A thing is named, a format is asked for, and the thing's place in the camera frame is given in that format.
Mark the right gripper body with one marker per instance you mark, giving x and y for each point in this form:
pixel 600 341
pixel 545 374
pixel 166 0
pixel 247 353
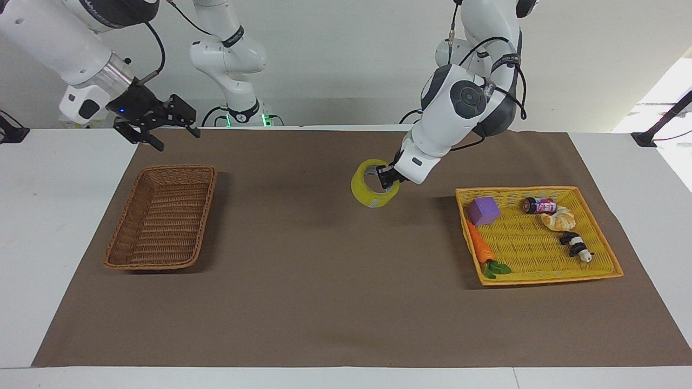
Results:
pixel 135 105

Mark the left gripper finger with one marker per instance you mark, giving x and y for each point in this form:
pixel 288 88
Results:
pixel 385 177

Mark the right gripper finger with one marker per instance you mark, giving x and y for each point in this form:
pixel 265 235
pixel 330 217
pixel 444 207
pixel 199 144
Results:
pixel 146 139
pixel 184 108

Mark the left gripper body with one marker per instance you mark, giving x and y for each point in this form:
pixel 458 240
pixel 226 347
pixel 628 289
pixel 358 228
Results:
pixel 398 167

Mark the yellow tape roll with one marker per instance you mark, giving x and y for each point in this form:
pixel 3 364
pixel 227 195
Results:
pixel 363 190

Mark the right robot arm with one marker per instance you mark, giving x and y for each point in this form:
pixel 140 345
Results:
pixel 48 40

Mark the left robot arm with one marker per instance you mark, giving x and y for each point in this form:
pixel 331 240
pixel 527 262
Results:
pixel 459 108

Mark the brown wicker basket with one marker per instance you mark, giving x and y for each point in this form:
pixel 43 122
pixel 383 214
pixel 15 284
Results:
pixel 162 219

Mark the yellow woven basket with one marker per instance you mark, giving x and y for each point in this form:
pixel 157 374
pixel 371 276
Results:
pixel 535 248

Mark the purple cube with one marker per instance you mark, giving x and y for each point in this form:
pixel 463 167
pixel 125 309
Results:
pixel 484 210

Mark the orange toy carrot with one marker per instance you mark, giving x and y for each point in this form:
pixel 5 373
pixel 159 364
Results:
pixel 480 246

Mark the black stand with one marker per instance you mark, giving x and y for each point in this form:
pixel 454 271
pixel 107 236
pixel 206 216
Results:
pixel 667 116
pixel 12 132

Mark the toy croissant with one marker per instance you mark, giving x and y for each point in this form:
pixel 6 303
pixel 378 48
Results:
pixel 559 220

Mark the toy panda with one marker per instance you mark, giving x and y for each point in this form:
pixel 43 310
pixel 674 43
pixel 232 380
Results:
pixel 576 246

